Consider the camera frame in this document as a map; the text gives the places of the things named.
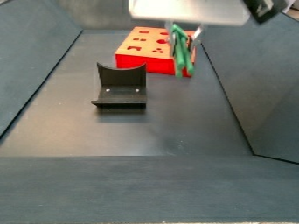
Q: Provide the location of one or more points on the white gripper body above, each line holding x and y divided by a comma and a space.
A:
210, 12

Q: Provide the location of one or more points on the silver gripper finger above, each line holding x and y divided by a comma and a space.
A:
169, 25
197, 36

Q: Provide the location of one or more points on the green three-prong object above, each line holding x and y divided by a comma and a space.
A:
182, 54

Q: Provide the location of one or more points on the black curved fixture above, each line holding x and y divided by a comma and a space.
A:
122, 87

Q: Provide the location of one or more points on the red shape-sorting block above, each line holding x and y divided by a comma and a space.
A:
146, 47

